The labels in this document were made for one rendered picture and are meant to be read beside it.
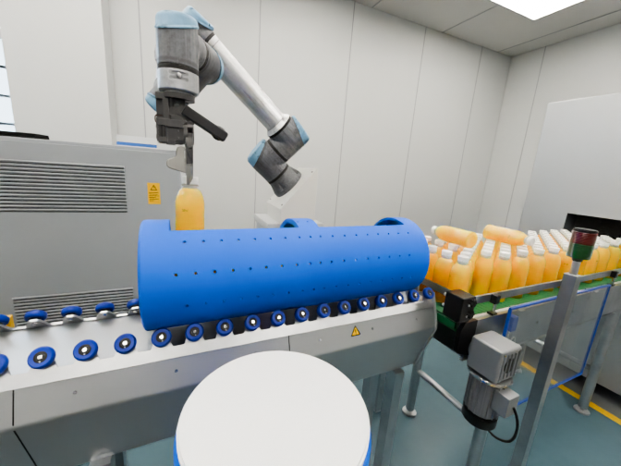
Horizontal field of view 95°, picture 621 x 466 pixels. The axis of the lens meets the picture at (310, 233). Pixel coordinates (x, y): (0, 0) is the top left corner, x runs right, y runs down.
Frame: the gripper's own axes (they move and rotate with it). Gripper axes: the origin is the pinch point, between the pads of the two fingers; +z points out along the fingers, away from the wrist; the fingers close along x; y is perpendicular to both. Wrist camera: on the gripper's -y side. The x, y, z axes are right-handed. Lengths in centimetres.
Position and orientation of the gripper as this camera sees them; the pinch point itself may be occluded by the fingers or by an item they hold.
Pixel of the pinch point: (190, 179)
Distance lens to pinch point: 81.5
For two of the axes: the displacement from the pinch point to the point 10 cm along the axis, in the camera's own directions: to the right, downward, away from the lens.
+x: 4.2, 2.2, -8.8
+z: -0.7, 9.7, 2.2
